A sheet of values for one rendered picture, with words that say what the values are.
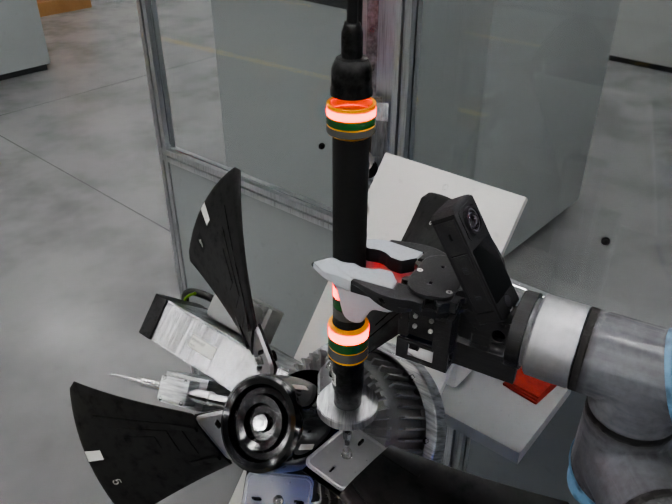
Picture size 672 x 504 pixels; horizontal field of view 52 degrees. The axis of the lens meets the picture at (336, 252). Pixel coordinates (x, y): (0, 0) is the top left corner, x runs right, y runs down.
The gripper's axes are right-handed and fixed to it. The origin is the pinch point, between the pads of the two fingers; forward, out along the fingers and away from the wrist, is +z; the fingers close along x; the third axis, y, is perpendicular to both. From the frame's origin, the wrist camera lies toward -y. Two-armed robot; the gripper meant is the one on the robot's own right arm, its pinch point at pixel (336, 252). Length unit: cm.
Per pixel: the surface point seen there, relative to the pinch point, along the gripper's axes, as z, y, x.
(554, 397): -18, 61, 59
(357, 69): -2.6, -19.3, -1.4
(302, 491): 3.4, 36.3, -1.9
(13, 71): 484, 144, 312
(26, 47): 480, 127, 328
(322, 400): 0.8, 19.5, -1.4
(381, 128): 20, 9, 53
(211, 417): 17.7, 30.7, -1.6
